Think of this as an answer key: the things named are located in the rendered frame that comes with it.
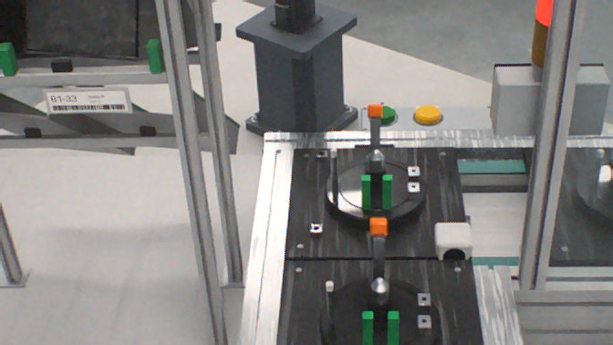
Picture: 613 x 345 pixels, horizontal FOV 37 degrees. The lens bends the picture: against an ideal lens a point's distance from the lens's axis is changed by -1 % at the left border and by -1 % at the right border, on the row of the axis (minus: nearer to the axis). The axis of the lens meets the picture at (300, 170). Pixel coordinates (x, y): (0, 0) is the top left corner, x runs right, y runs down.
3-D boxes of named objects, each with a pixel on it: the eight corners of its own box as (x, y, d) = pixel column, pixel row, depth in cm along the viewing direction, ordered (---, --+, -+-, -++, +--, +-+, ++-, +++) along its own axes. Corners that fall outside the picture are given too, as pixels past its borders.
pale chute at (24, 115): (53, 148, 139) (57, 119, 139) (135, 156, 136) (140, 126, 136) (-50, 110, 111) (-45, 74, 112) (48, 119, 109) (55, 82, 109)
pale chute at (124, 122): (151, 146, 138) (155, 117, 138) (236, 154, 135) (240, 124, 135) (70, 108, 110) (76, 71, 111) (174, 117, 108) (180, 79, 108)
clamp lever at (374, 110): (368, 156, 131) (368, 103, 129) (382, 156, 131) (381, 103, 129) (368, 162, 128) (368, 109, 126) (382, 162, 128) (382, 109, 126)
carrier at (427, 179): (295, 158, 140) (289, 88, 132) (455, 157, 138) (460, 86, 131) (285, 269, 121) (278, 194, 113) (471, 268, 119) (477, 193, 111)
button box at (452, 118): (360, 137, 152) (360, 105, 148) (490, 135, 151) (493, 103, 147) (360, 162, 146) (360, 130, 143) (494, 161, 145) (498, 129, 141)
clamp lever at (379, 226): (369, 277, 112) (369, 216, 110) (387, 277, 112) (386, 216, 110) (370, 287, 109) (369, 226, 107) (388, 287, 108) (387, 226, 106)
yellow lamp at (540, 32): (527, 47, 102) (532, 7, 99) (573, 47, 101) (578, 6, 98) (535, 71, 98) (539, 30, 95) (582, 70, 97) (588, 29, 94)
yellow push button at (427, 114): (414, 115, 147) (414, 104, 146) (439, 114, 147) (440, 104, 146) (415, 129, 144) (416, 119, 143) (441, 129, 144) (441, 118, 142)
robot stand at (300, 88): (295, 91, 171) (289, -6, 159) (359, 116, 164) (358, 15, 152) (244, 129, 162) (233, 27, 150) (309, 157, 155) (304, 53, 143)
